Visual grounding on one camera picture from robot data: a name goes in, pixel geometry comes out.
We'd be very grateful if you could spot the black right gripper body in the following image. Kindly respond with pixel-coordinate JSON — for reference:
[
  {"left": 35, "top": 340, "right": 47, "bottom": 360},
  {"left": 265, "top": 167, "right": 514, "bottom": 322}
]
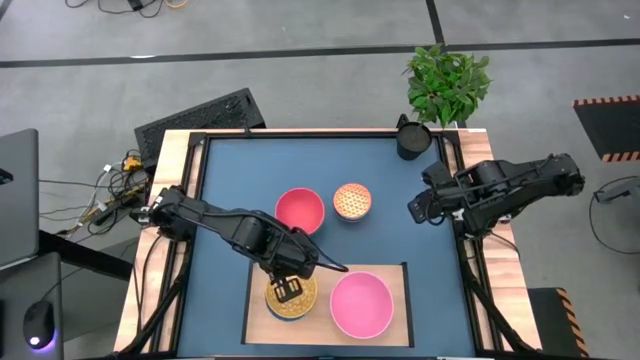
[{"left": 406, "top": 192, "right": 442, "bottom": 227}]

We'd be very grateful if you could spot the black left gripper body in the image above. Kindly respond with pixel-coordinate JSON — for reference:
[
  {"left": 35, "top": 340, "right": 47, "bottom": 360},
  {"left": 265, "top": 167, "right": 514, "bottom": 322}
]
[{"left": 259, "top": 233, "right": 321, "bottom": 282}]

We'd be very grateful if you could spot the red large bowl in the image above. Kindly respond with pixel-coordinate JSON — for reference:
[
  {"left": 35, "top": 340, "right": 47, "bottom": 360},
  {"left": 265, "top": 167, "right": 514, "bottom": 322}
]
[{"left": 274, "top": 187, "right": 327, "bottom": 237}]

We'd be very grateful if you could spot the pink large bowl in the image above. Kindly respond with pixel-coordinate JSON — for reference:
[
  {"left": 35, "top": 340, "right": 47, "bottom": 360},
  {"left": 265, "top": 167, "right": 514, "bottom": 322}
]
[{"left": 329, "top": 270, "right": 396, "bottom": 341}]

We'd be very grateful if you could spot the wooden tray board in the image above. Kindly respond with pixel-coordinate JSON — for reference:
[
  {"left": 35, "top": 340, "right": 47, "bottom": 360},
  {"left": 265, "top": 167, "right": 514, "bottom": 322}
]
[{"left": 242, "top": 260, "right": 415, "bottom": 349}]

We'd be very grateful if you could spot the green plant in black pot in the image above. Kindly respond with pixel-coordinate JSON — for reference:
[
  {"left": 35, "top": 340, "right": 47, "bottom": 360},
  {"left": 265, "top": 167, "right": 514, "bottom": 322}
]
[{"left": 395, "top": 43, "right": 494, "bottom": 162}]

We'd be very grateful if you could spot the black mesh panel case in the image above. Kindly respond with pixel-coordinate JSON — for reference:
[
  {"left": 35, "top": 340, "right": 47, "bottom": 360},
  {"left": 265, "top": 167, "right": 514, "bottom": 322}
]
[{"left": 133, "top": 87, "right": 267, "bottom": 171}]

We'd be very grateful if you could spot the black mat orange-striped edge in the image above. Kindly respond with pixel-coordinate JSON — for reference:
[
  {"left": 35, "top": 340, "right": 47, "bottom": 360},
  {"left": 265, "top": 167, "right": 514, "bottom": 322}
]
[
  {"left": 526, "top": 286, "right": 591, "bottom": 359},
  {"left": 571, "top": 94, "right": 640, "bottom": 164}
]

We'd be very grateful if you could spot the black power strip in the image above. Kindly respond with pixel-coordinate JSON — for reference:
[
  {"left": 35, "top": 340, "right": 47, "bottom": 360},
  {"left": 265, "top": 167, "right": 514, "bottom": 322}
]
[{"left": 91, "top": 192, "right": 147, "bottom": 227}]

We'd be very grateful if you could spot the grey stand foot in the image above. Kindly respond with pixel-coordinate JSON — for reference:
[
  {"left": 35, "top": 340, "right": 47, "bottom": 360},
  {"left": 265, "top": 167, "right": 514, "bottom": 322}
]
[{"left": 593, "top": 177, "right": 640, "bottom": 205}]

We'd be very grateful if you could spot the black computer mouse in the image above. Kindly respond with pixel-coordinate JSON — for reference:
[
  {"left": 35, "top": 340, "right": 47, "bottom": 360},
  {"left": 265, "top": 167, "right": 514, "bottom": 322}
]
[{"left": 22, "top": 299, "right": 57, "bottom": 352}]

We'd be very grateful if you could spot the grey desk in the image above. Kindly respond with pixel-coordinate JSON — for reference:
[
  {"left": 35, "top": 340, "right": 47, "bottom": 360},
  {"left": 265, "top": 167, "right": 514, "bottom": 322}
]
[{"left": 0, "top": 251, "right": 65, "bottom": 360}]

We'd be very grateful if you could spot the grey laptop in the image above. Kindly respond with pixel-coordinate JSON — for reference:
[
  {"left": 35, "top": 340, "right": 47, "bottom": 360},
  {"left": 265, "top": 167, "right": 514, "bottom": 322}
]
[{"left": 0, "top": 127, "right": 41, "bottom": 269}]

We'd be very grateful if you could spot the black table border frame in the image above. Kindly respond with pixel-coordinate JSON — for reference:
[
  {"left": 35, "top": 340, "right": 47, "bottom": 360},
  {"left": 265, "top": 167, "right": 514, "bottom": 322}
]
[{"left": 169, "top": 128, "right": 484, "bottom": 360}]

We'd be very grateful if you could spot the black cable loop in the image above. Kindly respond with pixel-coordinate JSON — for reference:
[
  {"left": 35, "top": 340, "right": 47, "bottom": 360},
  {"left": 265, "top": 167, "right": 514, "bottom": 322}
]
[{"left": 587, "top": 174, "right": 640, "bottom": 256}]

